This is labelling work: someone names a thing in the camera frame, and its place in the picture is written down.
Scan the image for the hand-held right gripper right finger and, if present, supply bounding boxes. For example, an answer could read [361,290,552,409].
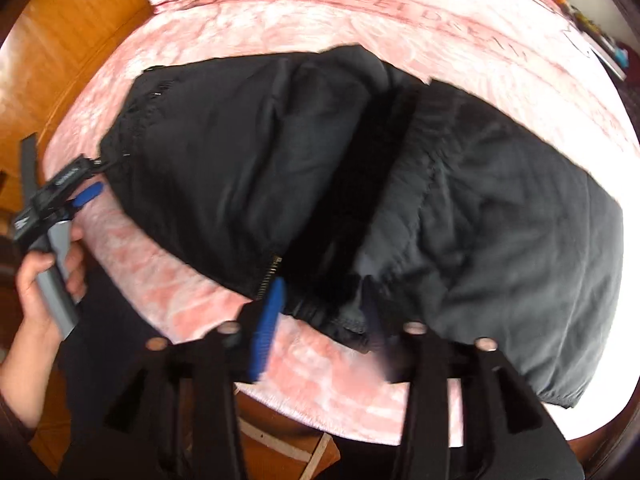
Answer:
[362,280,586,480]

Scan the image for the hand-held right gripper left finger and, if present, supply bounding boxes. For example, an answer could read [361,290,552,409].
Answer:
[100,277,288,480]

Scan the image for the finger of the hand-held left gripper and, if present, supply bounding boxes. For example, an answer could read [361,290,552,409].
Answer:
[56,156,110,187]
[60,181,105,222]

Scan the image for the black quilted pants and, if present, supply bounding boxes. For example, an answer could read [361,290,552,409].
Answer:
[97,44,626,408]

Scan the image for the person's left forearm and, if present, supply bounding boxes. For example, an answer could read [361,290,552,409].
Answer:
[0,332,56,431]

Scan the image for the person's left hand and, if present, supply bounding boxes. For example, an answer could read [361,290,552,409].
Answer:
[15,225,88,358]

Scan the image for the person's leg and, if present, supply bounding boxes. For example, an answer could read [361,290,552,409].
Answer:
[55,265,251,480]

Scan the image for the wooden wardrobe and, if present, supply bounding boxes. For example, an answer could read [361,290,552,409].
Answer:
[0,0,201,221]

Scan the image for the bed with pink sheet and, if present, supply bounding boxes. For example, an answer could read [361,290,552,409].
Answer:
[42,0,640,448]

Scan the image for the dark nightstand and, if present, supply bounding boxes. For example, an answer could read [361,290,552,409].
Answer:
[552,0,640,86]

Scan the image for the wooden frame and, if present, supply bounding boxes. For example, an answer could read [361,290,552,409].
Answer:
[235,390,336,480]

